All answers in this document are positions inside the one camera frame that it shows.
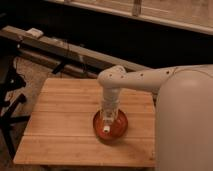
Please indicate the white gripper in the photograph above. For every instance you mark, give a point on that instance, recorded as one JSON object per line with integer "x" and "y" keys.
{"x": 109, "y": 105}

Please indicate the white plastic bottle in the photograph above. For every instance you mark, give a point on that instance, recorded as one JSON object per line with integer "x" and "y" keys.
{"x": 108, "y": 122}

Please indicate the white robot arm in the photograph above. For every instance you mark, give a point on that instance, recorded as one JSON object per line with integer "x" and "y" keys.
{"x": 184, "y": 111}

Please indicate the orange ceramic bowl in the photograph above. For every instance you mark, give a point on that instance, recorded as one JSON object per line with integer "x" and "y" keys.
{"x": 112, "y": 132}

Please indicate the black tripod stand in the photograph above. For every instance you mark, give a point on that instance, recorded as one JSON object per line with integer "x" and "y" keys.
{"x": 10, "y": 80}

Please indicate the small white box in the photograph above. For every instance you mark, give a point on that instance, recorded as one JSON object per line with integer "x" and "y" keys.
{"x": 35, "y": 32}

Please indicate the long metal rail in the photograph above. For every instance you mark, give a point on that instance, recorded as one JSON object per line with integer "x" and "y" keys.
{"x": 68, "y": 51}

